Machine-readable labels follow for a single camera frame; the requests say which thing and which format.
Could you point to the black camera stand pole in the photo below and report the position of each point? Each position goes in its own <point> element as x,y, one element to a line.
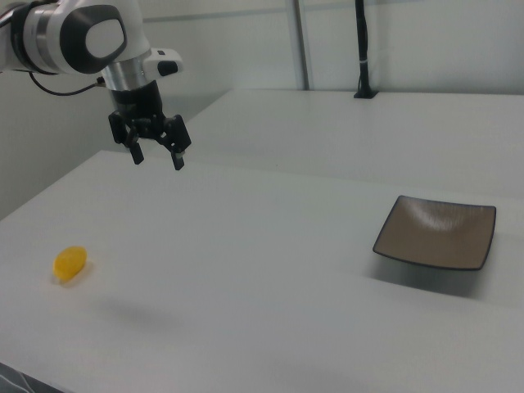
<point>364,49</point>

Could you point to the yellow potato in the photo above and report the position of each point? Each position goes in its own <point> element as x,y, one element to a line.
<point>70,263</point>

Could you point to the square brown ceramic plate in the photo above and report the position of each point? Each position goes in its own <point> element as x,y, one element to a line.
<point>436,233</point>

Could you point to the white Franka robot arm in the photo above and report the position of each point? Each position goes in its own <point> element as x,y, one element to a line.
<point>49,37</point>

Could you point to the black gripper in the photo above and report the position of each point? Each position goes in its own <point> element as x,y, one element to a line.
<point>137,102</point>

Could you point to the grey metal frame post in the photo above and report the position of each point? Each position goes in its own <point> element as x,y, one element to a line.
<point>303,45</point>

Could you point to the dark patterned cloth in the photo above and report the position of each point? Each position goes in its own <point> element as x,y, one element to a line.
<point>18,380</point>

